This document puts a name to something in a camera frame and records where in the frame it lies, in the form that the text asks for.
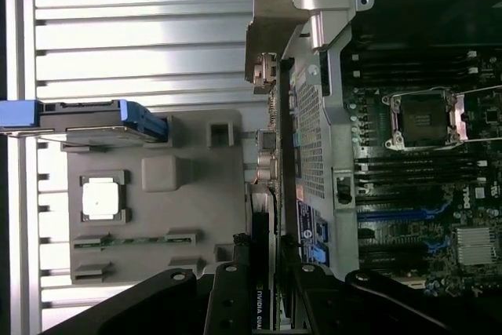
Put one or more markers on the green motherboard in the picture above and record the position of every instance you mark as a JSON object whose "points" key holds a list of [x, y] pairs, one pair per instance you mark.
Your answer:
{"points": [[482, 115]]}

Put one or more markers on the blue expansion slot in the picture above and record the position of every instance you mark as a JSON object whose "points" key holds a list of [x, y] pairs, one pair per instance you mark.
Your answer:
{"points": [[392, 215]]}

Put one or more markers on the silver chipset heat sink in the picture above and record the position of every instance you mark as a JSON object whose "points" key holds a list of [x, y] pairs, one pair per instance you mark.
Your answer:
{"points": [[474, 245]]}

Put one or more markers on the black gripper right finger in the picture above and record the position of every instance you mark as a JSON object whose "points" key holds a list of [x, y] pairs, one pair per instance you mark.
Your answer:
{"points": [[313, 303]]}

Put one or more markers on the hard disk blue carrier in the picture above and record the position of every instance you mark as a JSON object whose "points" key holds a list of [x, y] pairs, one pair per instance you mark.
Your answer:
{"points": [[78, 109]]}

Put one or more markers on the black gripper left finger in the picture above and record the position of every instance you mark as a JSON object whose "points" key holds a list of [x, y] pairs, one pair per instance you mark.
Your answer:
{"points": [[231, 303]]}

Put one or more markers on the CPU socket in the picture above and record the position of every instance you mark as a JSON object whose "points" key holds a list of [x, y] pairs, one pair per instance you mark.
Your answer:
{"points": [[421, 119]]}

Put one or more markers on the green RAM stick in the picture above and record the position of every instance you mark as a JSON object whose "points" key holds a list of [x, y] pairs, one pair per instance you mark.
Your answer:
{"points": [[137, 240]]}

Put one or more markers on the silver CPU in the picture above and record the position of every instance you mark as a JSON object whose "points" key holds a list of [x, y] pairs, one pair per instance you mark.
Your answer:
{"points": [[100, 197]]}

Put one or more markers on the grey parts rack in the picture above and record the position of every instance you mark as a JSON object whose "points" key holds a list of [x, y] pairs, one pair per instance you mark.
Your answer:
{"points": [[176, 213]]}

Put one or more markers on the open black PC case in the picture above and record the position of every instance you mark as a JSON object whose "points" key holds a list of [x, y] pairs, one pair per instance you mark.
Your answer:
{"points": [[313, 146]]}

